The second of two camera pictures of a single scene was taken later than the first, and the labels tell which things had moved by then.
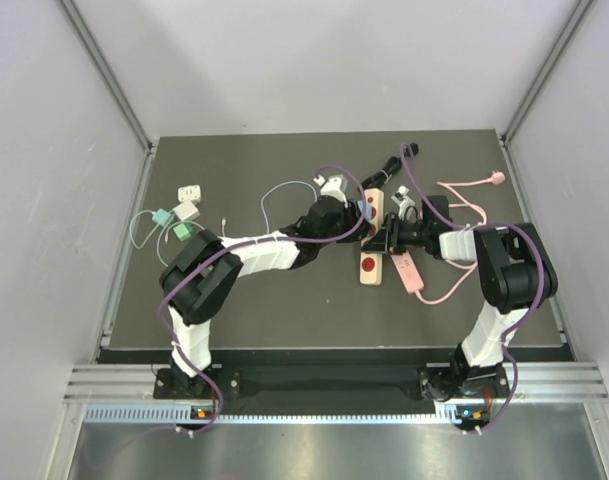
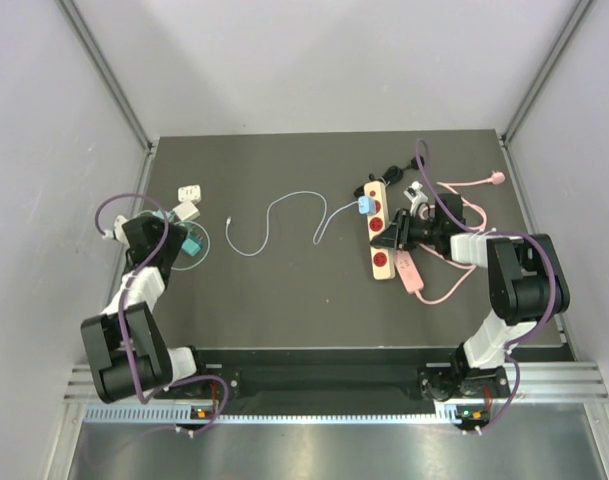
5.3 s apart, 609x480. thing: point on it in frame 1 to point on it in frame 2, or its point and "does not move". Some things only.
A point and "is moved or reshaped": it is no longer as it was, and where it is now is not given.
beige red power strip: (371, 264) is moved or reshaped
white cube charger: (186, 211) does not move
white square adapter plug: (189, 193) does not move
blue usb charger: (368, 212) is moved or reshaped
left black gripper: (352, 215) to (175, 235)
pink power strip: (408, 272) does not move
